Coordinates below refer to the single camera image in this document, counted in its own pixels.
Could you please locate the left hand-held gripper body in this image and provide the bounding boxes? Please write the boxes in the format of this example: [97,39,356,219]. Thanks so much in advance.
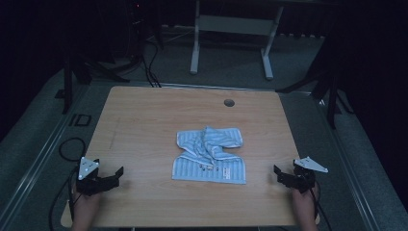
[75,156,120,197]

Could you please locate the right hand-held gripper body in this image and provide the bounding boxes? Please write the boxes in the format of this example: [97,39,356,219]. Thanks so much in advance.
[283,156,329,194]

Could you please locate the blue striped towel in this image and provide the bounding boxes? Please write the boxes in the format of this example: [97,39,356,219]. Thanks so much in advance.
[171,125,247,186]

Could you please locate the person's left hand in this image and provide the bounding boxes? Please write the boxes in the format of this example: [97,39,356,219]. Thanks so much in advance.
[71,185,102,216]

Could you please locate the person's right hand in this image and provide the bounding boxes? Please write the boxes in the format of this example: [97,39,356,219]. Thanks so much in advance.
[291,182,320,215]

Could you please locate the black metal stand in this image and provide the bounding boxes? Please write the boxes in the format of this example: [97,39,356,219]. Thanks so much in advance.
[54,54,131,116]
[275,64,355,130]

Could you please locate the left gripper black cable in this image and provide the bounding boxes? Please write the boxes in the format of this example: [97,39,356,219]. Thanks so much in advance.
[67,166,82,222]

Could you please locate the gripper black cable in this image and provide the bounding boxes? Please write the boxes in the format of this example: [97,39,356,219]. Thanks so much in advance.
[308,188,333,231]
[67,166,82,222]

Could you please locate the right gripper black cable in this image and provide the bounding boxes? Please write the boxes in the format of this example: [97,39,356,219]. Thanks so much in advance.
[308,188,333,231]

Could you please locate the black looped floor cable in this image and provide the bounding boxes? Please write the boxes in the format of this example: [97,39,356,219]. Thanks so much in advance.
[48,137,87,231]

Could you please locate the black floor cables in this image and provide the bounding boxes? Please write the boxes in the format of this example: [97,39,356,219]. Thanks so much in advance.
[140,39,163,89]

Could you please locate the white metal desk frame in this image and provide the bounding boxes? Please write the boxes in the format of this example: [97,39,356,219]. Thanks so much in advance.
[190,0,285,81]

